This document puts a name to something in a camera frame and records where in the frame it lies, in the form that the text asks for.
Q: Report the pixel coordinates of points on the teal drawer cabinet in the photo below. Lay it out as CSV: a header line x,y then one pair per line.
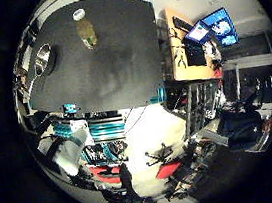
x,y
107,127

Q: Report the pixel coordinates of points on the wooden desk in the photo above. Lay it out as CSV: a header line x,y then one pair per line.
x,y
181,67

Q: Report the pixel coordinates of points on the round metal bowl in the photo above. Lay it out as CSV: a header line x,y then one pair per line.
x,y
43,59

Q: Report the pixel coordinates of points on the clear bottle with white cap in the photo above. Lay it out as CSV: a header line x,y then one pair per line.
x,y
86,32

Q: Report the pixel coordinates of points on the small blue-lit monitor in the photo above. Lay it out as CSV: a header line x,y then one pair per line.
x,y
199,32

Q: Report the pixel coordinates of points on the large blue-lit monitor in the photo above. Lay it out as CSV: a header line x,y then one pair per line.
x,y
223,26

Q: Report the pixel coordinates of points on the red flat case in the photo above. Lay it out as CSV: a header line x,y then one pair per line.
x,y
102,173

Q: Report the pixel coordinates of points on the metal shelf rack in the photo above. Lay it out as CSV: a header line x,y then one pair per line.
x,y
200,106

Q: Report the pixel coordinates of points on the black star chair base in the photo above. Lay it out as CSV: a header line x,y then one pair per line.
x,y
159,155

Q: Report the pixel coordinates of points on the black dark screen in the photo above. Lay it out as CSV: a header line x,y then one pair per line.
x,y
195,54

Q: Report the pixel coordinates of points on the red chair seat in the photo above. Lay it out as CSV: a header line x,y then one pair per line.
x,y
167,170

